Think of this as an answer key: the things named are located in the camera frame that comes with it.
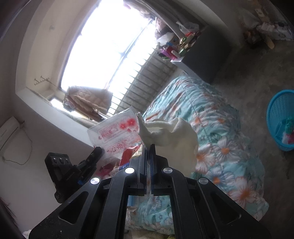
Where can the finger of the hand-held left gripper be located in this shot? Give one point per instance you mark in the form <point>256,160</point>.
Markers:
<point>91,162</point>

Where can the red packet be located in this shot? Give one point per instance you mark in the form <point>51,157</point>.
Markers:
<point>127,156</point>

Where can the white foam sheet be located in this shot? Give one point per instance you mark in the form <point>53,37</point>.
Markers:
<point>179,137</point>

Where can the floral turquoise blanket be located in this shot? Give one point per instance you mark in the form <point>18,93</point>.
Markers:
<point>206,115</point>

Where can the metal balcony railing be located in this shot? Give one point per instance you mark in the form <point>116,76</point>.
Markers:
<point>142,78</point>

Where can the clear bag with red print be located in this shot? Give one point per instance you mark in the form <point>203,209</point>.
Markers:
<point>110,135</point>

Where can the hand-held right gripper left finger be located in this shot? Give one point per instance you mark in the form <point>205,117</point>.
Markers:
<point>141,179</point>

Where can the blue plastic basket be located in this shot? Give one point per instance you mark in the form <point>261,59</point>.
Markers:
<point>275,115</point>

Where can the beige quilted jacket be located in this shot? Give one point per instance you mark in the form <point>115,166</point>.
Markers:
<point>91,98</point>

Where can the white plastic bag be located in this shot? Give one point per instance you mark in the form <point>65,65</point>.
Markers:
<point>187,27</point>

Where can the metal wall hooks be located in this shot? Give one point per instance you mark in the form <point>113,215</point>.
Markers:
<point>42,80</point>

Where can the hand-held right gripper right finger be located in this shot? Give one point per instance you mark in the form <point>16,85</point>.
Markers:
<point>156,179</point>

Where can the grey cabinet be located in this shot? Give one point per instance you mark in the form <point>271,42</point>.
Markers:
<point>206,52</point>

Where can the white air conditioner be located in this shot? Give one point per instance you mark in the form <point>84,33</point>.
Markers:
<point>8,133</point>

